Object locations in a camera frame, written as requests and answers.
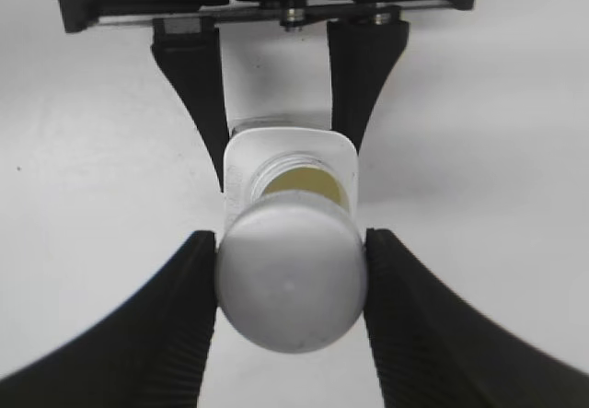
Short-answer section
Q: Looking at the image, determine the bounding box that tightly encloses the white bottle cap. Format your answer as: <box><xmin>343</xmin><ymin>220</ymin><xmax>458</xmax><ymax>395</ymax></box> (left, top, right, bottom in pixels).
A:
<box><xmin>215</xmin><ymin>191</ymin><xmax>368</xmax><ymax>354</ymax></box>

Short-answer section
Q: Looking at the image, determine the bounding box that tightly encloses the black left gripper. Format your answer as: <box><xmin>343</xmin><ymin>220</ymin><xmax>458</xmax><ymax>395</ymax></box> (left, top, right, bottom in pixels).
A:
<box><xmin>58</xmin><ymin>0</ymin><xmax>475</xmax><ymax>189</ymax></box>

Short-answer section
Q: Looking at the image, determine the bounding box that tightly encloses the white yili changqing bottle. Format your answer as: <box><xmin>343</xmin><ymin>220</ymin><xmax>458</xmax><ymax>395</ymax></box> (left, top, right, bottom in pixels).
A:
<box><xmin>223</xmin><ymin>117</ymin><xmax>359</xmax><ymax>227</ymax></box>

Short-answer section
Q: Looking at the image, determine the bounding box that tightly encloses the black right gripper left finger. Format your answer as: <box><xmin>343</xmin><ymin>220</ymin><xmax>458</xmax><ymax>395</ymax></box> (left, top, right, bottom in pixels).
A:
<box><xmin>1</xmin><ymin>231</ymin><xmax>217</xmax><ymax>407</ymax></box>

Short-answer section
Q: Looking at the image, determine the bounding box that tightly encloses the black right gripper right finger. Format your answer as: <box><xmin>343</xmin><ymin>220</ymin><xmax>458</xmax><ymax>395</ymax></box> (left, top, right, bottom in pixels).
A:
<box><xmin>364</xmin><ymin>228</ymin><xmax>588</xmax><ymax>407</ymax></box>

